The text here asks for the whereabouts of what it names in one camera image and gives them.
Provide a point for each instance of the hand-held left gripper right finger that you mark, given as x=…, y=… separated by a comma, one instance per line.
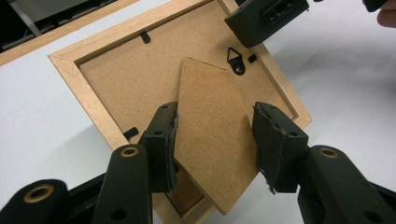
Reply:
x=280, y=149

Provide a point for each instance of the wooden picture frame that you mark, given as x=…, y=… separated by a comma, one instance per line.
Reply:
x=140, y=77

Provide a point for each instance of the metal floor rail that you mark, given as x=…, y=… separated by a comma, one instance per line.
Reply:
x=21, y=42

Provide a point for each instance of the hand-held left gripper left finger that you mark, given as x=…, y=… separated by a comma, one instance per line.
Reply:
x=158, y=149

